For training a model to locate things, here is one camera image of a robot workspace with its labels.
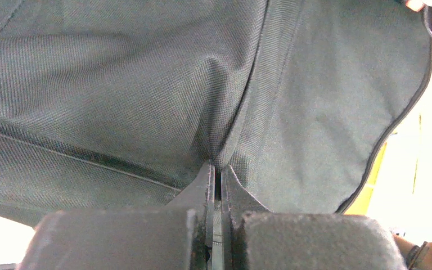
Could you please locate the black fabric backpack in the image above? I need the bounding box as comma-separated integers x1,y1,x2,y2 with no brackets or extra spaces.
0,1,432,226

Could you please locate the wooden compartment organizer tray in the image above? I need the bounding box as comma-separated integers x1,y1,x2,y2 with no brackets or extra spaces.
344,111,424,216

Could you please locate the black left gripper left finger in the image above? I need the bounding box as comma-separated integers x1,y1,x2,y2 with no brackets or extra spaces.
18,161,215,269

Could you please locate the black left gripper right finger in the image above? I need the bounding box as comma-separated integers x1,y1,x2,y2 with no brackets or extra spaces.
221,166,406,269

